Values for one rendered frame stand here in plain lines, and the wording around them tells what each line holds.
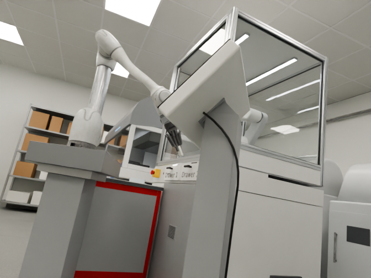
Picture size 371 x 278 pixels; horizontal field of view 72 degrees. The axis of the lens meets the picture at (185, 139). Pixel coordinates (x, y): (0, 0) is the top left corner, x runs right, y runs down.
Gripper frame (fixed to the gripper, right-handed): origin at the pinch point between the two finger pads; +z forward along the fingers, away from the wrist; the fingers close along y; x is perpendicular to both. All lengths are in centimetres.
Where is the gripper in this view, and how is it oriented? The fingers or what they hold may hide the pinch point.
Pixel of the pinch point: (179, 150)
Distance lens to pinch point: 169.0
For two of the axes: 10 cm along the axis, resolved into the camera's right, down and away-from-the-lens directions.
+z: 3.5, 9.4, -0.5
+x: -6.1, 2.7, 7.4
